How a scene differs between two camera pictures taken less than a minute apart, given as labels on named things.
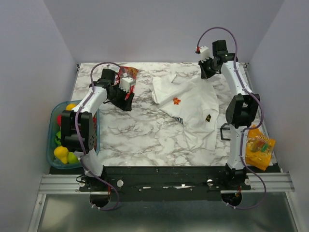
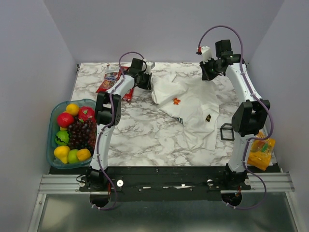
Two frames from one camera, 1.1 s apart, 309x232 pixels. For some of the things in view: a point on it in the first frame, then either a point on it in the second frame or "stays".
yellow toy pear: (62, 152) stays
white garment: (194, 101) stays
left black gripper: (126, 105) -> (147, 85)
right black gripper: (204, 74) stays
